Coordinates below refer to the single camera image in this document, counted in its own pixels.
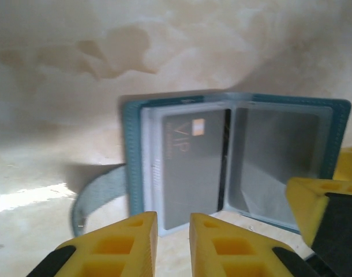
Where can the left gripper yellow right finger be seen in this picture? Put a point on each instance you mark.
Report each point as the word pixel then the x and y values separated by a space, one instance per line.
pixel 230 251

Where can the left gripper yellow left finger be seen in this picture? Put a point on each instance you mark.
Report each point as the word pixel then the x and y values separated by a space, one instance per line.
pixel 112 248

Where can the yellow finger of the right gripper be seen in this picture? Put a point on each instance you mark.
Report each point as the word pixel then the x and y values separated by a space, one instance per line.
pixel 306 202
pixel 349 164

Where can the plain grey card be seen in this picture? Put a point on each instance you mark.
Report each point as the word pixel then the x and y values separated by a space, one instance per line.
pixel 274 144

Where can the dark grey VIP card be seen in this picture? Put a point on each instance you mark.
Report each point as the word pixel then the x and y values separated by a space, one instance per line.
pixel 193 173

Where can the teal card holder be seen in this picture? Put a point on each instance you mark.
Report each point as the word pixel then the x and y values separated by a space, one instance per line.
pixel 132 144

